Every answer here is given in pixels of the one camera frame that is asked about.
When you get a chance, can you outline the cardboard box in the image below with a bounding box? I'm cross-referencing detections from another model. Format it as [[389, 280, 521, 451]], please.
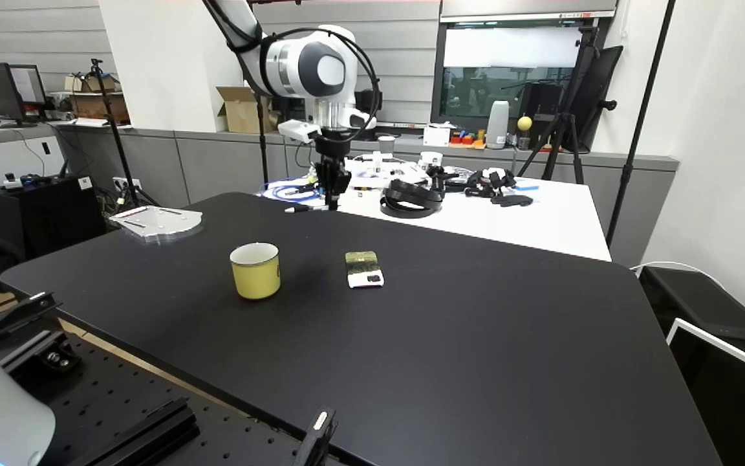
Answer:
[[219, 85, 277, 135]]

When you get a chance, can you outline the white side table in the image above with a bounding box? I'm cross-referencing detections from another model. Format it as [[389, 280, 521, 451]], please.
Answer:
[[263, 177, 613, 261]]

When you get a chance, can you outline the black cable bundle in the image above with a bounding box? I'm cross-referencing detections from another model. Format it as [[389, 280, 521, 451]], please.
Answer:
[[460, 166, 537, 209]]

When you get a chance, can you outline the black light stand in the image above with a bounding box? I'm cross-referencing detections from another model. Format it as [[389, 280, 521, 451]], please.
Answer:
[[89, 56, 140, 208]]

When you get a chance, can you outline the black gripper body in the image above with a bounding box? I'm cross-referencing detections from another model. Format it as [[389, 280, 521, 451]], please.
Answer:
[[316, 129, 353, 183]]

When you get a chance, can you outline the black optical breadboard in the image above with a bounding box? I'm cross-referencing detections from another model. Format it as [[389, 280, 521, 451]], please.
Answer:
[[0, 292, 343, 466]]

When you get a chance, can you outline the olive green card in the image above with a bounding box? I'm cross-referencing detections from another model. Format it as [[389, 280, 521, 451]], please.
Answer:
[[344, 252, 379, 263]]

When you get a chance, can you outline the black computer monitor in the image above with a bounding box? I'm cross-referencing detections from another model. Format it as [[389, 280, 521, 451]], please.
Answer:
[[0, 61, 48, 125]]

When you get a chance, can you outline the black headset on table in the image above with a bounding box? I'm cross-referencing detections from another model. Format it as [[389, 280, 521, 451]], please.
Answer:
[[380, 178, 446, 217]]

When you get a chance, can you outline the silver metal mounting plate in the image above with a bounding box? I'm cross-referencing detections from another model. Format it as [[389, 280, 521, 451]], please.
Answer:
[[112, 205, 202, 243]]

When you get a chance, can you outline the white cylindrical speaker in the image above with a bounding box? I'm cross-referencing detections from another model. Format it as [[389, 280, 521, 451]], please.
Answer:
[[486, 102, 510, 148]]

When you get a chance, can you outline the blue cable coil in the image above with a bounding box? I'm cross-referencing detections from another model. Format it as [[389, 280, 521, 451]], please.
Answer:
[[263, 178, 325, 205]]

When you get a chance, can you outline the black camera tripod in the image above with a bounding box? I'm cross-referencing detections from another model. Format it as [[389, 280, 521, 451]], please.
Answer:
[[521, 25, 622, 183]]

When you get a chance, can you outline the black box with white edge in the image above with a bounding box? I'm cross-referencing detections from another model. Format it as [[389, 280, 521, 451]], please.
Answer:
[[666, 318, 745, 466]]

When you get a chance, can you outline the yellow ball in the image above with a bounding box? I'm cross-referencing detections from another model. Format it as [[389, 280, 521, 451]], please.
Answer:
[[519, 117, 534, 131]]

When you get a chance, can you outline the yellow enamel cup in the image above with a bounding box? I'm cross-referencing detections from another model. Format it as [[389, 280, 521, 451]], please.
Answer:
[[230, 243, 283, 300]]

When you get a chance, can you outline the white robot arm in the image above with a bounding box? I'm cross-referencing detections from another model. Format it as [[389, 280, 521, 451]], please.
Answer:
[[202, 0, 379, 209]]

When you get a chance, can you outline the white and black card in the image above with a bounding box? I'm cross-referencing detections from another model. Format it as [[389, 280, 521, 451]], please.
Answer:
[[347, 269, 387, 289]]

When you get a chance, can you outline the white small box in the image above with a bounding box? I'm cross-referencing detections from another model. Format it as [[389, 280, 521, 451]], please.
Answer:
[[422, 125, 450, 146]]

